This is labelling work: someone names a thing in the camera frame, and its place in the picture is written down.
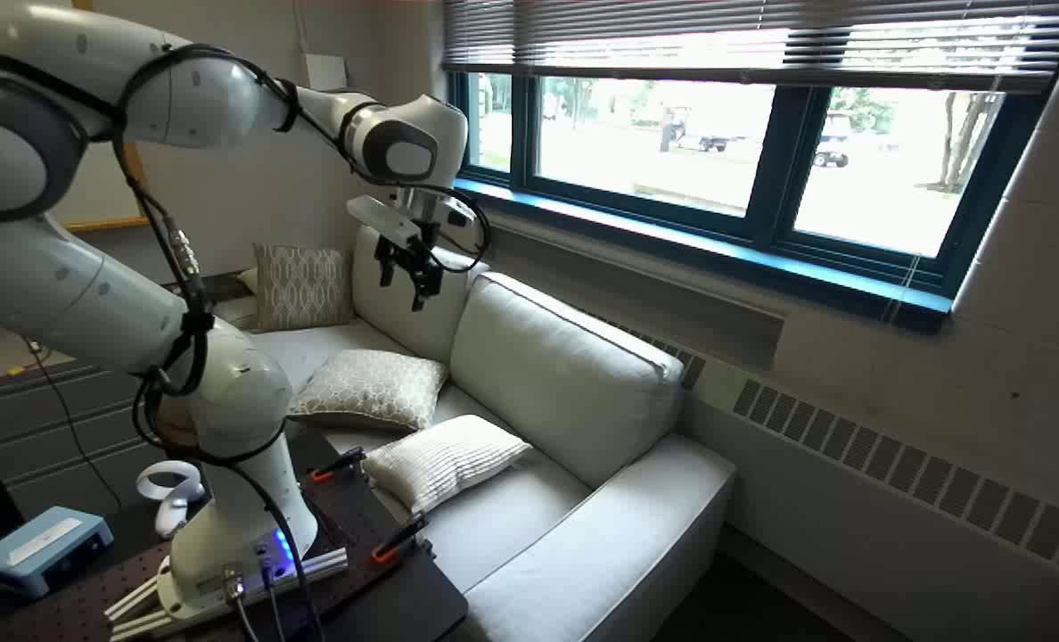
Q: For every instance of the small cream pillow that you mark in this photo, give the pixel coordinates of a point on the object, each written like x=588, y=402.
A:
x=444, y=463

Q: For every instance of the wall radiator grille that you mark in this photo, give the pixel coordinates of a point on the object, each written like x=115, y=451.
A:
x=909, y=477

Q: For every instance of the white wall box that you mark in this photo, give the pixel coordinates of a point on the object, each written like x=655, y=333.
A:
x=325, y=74

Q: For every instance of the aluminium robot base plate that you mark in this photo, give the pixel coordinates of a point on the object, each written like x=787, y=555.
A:
x=157, y=601

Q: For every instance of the gray drawer cabinet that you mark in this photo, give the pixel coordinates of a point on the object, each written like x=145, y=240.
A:
x=31, y=431

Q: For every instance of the dark window blinds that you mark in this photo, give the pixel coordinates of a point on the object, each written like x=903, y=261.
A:
x=791, y=37

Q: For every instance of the large octagon-patterned pillow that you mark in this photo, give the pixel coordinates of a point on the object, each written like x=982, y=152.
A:
x=368, y=385

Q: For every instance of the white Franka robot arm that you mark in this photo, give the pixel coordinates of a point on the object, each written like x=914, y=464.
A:
x=229, y=406

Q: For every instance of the blue-framed wide window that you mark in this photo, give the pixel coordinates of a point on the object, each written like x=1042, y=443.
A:
x=791, y=167

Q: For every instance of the light gray couch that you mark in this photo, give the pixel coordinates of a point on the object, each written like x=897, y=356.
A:
x=599, y=548

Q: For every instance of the blue electronics box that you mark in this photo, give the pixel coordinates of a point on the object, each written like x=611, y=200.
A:
x=41, y=551

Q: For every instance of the white VR controller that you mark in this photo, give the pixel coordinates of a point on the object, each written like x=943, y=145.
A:
x=169, y=484

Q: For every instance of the orange-black clamp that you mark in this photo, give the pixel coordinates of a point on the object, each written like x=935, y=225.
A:
x=401, y=535
x=338, y=464

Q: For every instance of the black robot table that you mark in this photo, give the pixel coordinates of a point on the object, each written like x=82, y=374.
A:
x=399, y=601

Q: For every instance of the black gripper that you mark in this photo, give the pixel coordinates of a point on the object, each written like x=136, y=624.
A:
x=416, y=253

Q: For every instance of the diamond-patterned gray pillow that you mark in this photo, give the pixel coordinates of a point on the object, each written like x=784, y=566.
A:
x=302, y=287

